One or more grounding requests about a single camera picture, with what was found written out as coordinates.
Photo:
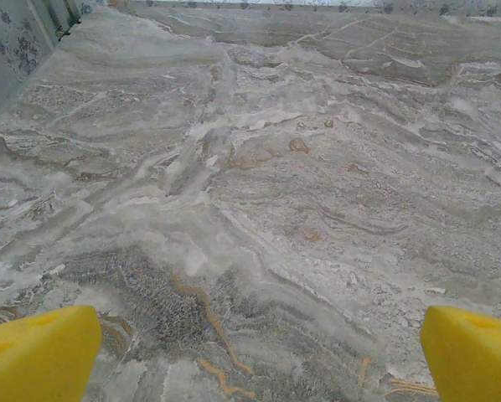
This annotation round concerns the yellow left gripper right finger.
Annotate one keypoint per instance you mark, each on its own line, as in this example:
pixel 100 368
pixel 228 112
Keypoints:
pixel 476 360

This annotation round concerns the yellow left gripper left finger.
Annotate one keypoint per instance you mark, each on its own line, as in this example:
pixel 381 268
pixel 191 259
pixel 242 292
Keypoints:
pixel 37 356

